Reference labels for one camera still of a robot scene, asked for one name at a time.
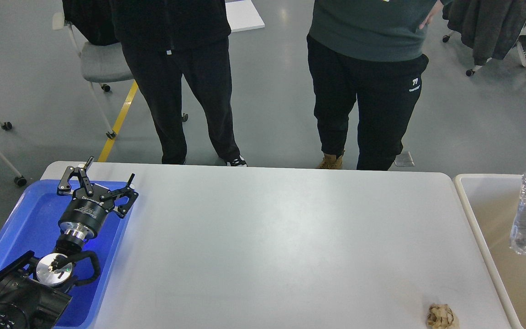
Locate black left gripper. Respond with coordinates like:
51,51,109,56
57,157,139,239

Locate person's open hand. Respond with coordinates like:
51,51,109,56
418,0,444,30

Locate grey office chair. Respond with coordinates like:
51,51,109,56
53,11,189,139

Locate white board on floor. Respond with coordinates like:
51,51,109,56
225,0,265,32

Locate person in green sweater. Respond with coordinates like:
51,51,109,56
306,0,436,171

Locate person in black clothes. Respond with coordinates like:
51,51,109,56
63,0,247,167

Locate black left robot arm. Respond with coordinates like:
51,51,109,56
0,158,138,329

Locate crumpled brown paper ball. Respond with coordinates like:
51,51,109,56
426,304,460,329

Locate beige plastic bin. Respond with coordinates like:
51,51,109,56
453,174,526,329

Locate chair with grey jacket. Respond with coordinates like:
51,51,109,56
442,0,526,77

